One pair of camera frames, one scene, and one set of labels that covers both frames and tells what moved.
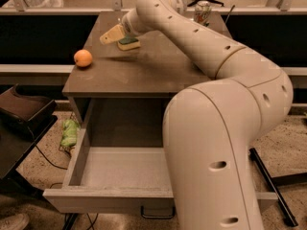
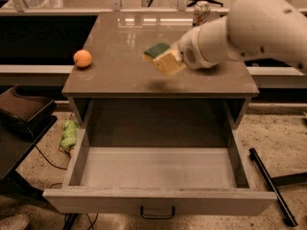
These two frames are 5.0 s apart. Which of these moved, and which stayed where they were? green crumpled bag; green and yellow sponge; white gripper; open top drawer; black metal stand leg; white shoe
Moved: white gripper; green and yellow sponge
Stayed: open top drawer; black metal stand leg; green crumpled bag; white shoe
